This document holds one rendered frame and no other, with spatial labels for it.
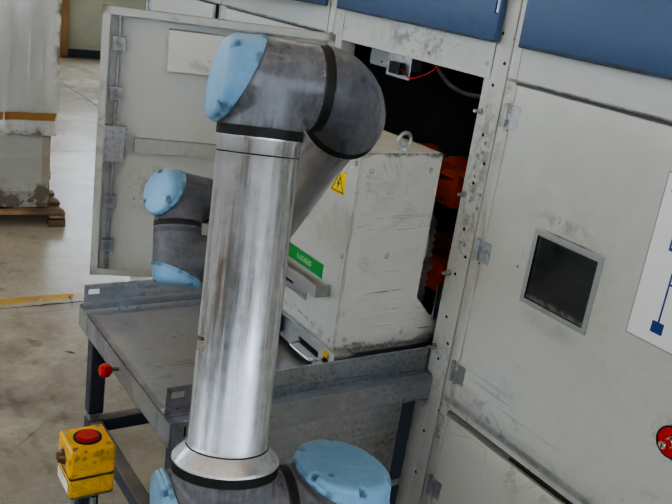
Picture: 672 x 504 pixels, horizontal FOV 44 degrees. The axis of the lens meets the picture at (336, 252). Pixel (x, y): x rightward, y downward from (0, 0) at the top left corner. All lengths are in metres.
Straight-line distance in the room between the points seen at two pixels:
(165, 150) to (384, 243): 0.76
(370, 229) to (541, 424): 0.55
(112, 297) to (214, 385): 1.14
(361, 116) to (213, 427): 0.46
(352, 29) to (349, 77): 1.21
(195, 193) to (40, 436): 1.86
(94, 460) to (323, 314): 0.66
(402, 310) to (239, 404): 0.95
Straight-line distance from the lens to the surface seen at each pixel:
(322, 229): 1.93
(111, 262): 2.48
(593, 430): 1.72
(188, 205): 1.58
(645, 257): 1.59
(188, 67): 2.32
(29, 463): 3.16
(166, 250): 1.57
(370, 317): 1.96
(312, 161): 1.24
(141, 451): 3.21
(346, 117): 1.12
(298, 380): 1.88
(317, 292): 1.90
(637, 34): 1.62
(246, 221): 1.07
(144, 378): 1.90
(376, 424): 2.07
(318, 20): 2.47
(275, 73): 1.07
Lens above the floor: 1.74
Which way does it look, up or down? 18 degrees down
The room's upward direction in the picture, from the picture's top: 9 degrees clockwise
